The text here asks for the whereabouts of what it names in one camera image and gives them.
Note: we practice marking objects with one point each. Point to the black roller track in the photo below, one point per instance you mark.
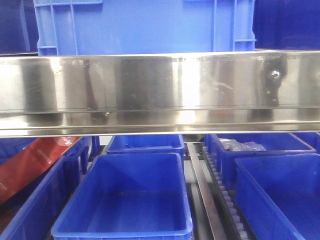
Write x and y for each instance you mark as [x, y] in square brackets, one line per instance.
[233, 221]

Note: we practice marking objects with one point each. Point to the clear plastic bag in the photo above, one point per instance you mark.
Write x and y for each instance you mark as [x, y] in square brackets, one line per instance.
[233, 145]

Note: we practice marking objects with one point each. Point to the blue bin front centre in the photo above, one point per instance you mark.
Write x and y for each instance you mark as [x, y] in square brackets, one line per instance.
[140, 196]

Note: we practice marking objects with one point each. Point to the red flat package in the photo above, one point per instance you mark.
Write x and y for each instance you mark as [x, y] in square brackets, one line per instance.
[30, 163]

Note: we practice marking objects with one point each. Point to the steel divider rail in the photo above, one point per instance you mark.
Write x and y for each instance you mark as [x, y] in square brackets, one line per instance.
[216, 228]

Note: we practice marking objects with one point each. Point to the blue bin rear right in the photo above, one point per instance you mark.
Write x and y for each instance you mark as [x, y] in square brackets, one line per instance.
[274, 143]

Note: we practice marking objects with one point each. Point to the blue bin rear centre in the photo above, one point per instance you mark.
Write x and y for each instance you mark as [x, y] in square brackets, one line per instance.
[146, 144]

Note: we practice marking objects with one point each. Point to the blue bin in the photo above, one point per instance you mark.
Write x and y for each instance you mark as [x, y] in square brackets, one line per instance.
[274, 143]
[146, 144]
[311, 138]
[31, 212]
[140, 196]
[279, 196]

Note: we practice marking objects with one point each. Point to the stainless steel shelf beam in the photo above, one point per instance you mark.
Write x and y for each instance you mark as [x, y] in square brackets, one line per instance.
[188, 93]

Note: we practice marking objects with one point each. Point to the dark blue crate upper left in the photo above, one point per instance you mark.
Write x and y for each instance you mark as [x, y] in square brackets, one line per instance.
[18, 27]

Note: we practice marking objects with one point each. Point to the blue bin front left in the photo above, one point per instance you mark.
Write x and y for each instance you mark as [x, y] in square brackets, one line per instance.
[31, 212]

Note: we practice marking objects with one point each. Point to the blue bin far right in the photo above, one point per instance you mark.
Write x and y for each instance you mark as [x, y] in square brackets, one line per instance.
[311, 138]

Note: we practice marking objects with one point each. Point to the blue bin front right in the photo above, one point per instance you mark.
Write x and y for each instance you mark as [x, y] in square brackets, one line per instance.
[279, 196]

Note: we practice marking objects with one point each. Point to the dark blue crate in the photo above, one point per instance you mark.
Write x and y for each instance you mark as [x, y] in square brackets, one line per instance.
[287, 24]
[18, 27]

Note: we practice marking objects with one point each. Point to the dark blue crate upper right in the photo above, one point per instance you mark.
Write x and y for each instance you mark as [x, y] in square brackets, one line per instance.
[287, 24]

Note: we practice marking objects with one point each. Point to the large blue crate upper shelf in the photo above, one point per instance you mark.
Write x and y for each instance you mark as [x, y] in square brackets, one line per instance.
[116, 27]

